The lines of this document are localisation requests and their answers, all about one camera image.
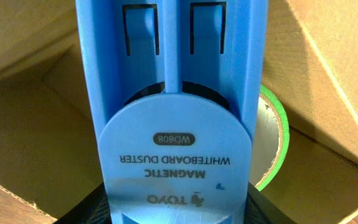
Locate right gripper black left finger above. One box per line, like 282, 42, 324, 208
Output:
53, 183, 112, 224

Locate green tape roll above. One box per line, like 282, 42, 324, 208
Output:
249, 85, 290, 191

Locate cardboard box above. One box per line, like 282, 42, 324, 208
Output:
0, 1, 358, 223

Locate blue whiteboard duster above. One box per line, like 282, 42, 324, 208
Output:
76, 0, 269, 223

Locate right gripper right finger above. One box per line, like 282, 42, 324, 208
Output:
244, 183, 296, 224

